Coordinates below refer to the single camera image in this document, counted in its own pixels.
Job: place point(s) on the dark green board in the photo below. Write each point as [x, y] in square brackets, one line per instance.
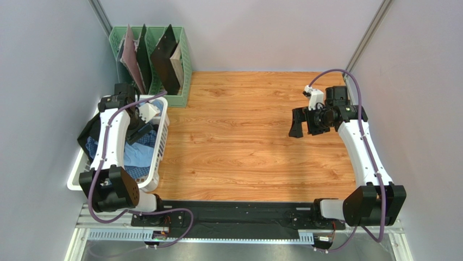
[143, 60]

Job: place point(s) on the black garment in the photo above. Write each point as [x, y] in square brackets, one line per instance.
[92, 129]

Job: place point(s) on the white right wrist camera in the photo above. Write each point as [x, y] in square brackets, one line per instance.
[314, 96]

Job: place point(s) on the beige board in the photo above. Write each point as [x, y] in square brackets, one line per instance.
[176, 61]

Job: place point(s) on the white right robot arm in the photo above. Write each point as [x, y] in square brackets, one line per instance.
[376, 201]

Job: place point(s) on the right corner aluminium profile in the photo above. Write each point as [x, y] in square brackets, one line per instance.
[369, 33]

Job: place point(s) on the green plastic file rack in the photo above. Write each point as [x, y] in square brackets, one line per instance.
[153, 35]

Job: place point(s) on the aluminium frame rail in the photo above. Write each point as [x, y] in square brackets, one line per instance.
[111, 236]

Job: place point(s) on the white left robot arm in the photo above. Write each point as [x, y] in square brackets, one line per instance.
[107, 184]

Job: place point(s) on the left corner aluminium profile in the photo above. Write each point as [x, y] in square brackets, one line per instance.
[101, 15]

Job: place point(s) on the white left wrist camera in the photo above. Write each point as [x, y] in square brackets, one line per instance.
[148, 112]

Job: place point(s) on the white plastic laundry basket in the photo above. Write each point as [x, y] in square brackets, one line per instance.
[146, 183]

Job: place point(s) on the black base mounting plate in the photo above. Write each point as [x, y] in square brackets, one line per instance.
[237, 220]

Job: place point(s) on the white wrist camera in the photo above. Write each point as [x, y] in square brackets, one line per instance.
[314, 96]
[148, 112]

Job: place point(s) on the pink board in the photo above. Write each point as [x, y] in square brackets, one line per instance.
[130, 61]

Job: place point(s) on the light blue long sleeve shirt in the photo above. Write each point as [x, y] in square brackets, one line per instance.
[113, 147]

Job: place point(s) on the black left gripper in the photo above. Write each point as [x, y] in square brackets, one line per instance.
[132, 135]

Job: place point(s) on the corner aluminium profile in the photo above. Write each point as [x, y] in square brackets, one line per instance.
[101, 15]
[369, 33]

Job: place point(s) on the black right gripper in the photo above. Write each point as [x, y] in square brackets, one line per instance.
[310, 122]

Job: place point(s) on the blue checkered shirt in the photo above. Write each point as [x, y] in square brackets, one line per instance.
[138, 156]

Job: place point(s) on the black board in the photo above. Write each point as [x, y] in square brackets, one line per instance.
[161, 60]

